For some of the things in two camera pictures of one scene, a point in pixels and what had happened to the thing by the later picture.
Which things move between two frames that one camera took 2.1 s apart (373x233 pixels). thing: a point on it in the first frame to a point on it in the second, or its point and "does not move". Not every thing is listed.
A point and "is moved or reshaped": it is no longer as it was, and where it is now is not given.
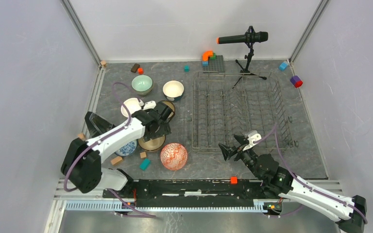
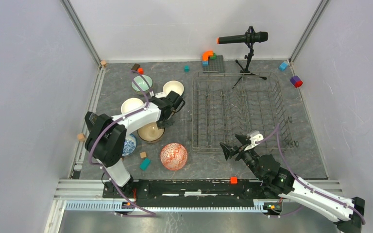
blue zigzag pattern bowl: [173, 156] does not move
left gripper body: [163, 129] to [164, 122]
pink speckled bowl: [152, 144] is moved or reshaped
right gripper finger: [228, 151] does not move
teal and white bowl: [173, 90] does not move
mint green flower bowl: [142, 85] does not move
